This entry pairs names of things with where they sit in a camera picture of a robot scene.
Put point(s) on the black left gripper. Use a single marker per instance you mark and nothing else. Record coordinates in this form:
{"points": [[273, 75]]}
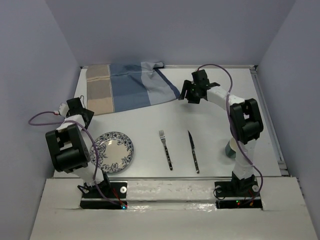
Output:
{"points": [[89, 114]]}

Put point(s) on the steel fork patterned handle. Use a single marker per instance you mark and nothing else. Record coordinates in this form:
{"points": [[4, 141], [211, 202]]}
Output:
{"points": [[163, 140]]}

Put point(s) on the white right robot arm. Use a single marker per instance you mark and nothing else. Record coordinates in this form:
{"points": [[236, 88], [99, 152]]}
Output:
{"points": [[245, 123]]}

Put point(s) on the blue beige checked cloth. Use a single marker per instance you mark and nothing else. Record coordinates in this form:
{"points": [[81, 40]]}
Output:
{"points": [[113, 88]]}

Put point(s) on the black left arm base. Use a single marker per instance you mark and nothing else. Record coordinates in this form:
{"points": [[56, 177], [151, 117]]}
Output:
{"points": [[110, 197]]}

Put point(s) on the teal mug white inside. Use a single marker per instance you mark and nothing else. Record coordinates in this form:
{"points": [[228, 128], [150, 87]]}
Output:
{"points": [[230, 150]]}

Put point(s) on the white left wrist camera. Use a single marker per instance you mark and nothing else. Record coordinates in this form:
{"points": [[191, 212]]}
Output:
{"points": [[62, 110]]}

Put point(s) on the blue floral ceramic plate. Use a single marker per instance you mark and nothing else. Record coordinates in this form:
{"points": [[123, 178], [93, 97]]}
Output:
{"points": [[115, 151]]}

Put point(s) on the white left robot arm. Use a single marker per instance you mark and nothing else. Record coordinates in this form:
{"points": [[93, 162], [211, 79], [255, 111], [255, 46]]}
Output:
{"points": [[69, 147]]}

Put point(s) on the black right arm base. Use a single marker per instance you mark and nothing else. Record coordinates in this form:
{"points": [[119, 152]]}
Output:
{"points": [[226, 197]]}

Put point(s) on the steel knife patterned handle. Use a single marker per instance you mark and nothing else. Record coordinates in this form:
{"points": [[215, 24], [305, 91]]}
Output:
{"points": [[193, 153]]}

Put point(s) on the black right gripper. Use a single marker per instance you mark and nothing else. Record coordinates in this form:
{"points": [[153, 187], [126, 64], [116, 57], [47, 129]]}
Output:
{"points": [[187, 85]]}

